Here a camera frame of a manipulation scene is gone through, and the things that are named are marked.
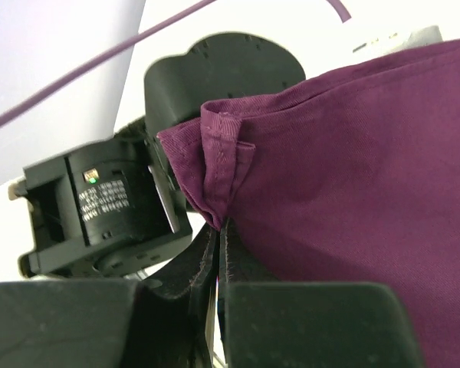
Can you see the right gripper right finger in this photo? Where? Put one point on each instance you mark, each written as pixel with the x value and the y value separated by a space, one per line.
pixel 271 323

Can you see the purple surgical cloth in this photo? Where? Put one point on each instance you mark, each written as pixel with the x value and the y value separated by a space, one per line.
pixel 350 176

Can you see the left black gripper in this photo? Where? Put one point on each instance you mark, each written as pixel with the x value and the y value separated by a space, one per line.
pixel 105 209

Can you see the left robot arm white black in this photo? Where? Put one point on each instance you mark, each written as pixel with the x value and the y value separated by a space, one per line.
pixel 220 66

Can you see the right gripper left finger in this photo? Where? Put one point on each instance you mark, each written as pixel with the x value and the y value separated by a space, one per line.
pixel 166 320

